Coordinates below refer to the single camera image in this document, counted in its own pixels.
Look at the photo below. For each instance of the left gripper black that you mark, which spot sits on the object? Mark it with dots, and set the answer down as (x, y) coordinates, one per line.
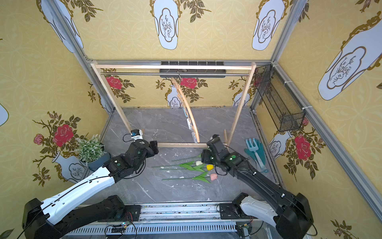
(150, 146)

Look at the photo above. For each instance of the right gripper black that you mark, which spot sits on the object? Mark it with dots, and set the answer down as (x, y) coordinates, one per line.
(209, 148)

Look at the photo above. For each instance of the blue artificial tulip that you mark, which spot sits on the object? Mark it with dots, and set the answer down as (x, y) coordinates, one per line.
(189, 158)

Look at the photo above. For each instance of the pink artificial tulip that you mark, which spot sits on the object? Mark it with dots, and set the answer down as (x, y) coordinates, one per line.
(205, 177)

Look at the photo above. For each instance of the curved wooden clip hanger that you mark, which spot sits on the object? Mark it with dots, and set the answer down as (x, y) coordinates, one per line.
(189, 115)

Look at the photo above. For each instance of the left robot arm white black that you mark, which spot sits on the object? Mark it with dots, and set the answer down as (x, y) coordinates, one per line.
(58, 215)

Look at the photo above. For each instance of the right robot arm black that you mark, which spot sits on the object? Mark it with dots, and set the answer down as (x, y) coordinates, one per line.
(289, 214)

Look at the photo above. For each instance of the yellow artificial tulip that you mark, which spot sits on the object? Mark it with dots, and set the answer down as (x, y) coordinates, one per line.
(200, 168)

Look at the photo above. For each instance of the white artificial tulip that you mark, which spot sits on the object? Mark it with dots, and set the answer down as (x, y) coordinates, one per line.
(190, 163)

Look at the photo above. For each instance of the teal garden fork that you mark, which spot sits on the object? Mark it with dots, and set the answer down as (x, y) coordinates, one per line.
(253, 147)

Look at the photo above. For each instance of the potted green plant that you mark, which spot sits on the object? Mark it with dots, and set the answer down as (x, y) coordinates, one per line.
(92, 152)

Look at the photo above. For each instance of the metal rack rod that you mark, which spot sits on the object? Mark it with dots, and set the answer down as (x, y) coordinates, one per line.
(179, 74)

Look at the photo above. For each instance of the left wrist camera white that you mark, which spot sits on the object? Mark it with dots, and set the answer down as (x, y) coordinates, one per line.
(136, 134)

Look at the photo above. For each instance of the metal base rail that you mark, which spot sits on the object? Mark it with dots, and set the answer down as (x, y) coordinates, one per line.
(176, 218)

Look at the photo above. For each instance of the electronics board with wires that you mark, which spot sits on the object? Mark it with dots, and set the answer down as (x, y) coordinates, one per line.
(120, 229)

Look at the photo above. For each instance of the black wire mesh basket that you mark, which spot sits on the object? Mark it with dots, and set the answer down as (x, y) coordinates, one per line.
(283, 107)

